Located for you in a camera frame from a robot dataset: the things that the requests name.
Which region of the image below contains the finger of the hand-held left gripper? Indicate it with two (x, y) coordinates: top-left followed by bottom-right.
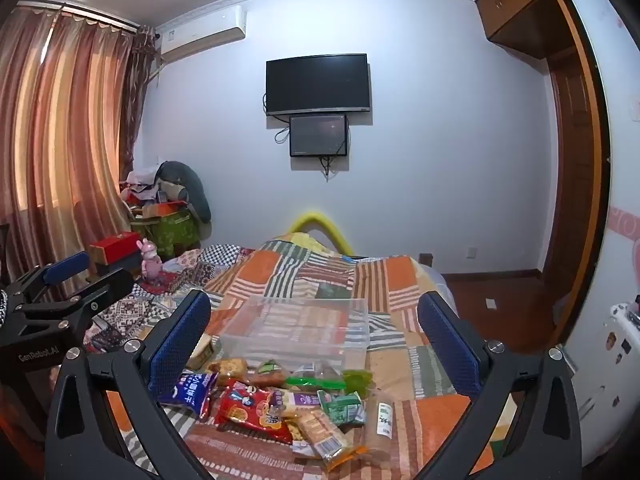
(20, 267), (136, 332)
(4, 251), (92, 307)

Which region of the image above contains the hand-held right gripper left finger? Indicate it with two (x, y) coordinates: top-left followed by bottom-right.
(45, 289), (236, 480)

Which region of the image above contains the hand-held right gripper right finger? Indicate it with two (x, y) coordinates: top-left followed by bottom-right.
(416, 290), (583, 480)

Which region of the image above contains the beige snack packet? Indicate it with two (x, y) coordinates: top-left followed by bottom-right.
(187, 335), (222, 371)

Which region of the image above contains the blue snack packet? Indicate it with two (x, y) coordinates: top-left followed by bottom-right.
(160, 370), (221, 422)

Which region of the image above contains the orange brown snack packet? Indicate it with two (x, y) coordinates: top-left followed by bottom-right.
(207, 357), (251, 382)

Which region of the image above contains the red snack packet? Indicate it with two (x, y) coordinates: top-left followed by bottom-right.
(214, 379), (296, 445)

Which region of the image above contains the brown bread snack packet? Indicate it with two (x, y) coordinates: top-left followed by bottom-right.
(247, 358), (301, 389)

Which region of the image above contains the green jelly cup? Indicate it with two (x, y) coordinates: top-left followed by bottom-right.
(342, 369), (376, 401)

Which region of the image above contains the clear packet with white label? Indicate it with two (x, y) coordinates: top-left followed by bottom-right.
(362, 400), (401, 461)

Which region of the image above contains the clear plastic container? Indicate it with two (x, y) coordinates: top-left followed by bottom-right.
(217, 297), (371, 373)

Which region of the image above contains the green and white snack packet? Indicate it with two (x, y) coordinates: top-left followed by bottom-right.
(317, 390), (368, 427)

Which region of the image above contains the purple label snack packet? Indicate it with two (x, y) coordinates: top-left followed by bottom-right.
(272, 390), (326, 416)

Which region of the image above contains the long green snack packet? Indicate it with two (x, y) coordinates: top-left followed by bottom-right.
(285, 364), (351, 393)

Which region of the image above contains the clear cracker packet with barcode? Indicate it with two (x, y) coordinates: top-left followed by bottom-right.
(287, 407), (361, 472)

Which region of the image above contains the dark flat box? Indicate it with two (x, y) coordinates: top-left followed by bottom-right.
(95, 252), (147, 277)

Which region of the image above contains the red gift box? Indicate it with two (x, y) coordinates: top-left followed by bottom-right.
(90, 232), (144, 264)

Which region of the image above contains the pink bunny toy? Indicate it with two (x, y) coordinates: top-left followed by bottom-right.
(137, 239), (164, 284)

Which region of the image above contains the green patterned bag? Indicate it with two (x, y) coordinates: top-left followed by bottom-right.
(132, 206), (202, 262)

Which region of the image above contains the orange cardboard box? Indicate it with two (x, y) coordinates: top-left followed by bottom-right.
(142, 200), (188, 218)

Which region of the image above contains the checkered patterned blanket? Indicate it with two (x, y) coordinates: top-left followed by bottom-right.
(85, 244), (257, 356)

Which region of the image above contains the pile of clothes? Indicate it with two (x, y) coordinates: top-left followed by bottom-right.
(120, 167), (166, 206)

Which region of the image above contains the striped orange curtain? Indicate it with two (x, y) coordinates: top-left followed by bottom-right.
(0, 2), (137, 273)

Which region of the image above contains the white appliance with stickers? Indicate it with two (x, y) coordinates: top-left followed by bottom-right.
(565, 300), (640, 463)

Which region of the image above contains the yellow foam tube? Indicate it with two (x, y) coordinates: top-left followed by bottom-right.
(287, 212), (356, 256)

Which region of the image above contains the brown patterned curtain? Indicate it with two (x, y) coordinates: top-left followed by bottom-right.
(117, 25), (162, 197)

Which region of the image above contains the white air conditioner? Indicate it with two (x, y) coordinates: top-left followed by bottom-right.
(157, 5), (248, 64)

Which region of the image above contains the white wardrobe door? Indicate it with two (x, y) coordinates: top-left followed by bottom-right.
(565, 0), (640, 311)

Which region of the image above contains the wooden overhead cabinet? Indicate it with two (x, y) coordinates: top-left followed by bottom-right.
(475, 0), (587, 61)

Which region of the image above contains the small black wall monitor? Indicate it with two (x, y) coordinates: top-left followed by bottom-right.
(289, 114), (349, 157)

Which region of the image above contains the large black wall television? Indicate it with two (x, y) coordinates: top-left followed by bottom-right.
(265, 53), (372, 116)

